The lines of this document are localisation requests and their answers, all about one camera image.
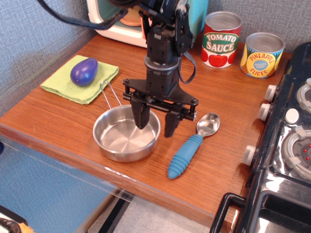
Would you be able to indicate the tomato sauce can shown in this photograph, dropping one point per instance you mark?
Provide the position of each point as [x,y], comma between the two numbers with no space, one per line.
[220,39]

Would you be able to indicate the white round stove button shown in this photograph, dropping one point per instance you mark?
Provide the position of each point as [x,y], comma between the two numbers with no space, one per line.
[291,116]

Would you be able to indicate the white stove knob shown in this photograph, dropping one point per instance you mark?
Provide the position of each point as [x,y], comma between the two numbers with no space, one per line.
[270,93]
[248,155]
[264,111]

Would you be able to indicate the white stove knob middle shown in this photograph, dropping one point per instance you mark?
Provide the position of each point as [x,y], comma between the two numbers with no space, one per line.
[264,111]

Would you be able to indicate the green folded cloth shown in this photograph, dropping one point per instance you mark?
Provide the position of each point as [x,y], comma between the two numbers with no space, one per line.
[61,84]

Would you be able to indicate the purple toy eggplant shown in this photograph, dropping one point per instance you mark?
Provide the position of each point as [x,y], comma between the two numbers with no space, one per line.
[84,73]

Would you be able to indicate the black toy stove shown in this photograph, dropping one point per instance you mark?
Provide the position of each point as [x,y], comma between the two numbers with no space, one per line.
[278,196]

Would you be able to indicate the toy microwave teal and orange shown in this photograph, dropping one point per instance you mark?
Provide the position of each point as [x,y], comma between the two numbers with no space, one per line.
[100,10]

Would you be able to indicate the stainless steel saucepan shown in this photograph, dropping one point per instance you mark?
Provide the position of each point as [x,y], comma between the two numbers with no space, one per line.
[117,135]

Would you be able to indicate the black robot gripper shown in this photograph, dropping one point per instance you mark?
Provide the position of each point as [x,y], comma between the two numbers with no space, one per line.
[161,91]

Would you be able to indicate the white stove knob upper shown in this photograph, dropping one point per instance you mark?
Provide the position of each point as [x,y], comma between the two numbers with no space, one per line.
[270,93]

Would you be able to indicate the blue handled metal spoon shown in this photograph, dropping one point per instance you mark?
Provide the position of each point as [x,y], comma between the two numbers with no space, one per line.
[206,126]

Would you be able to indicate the pineapple slices can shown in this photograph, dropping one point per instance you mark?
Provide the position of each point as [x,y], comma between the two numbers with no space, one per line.
[261,54]

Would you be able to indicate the white stove knob lower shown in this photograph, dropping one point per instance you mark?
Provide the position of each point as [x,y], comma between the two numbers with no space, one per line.
[248,155]

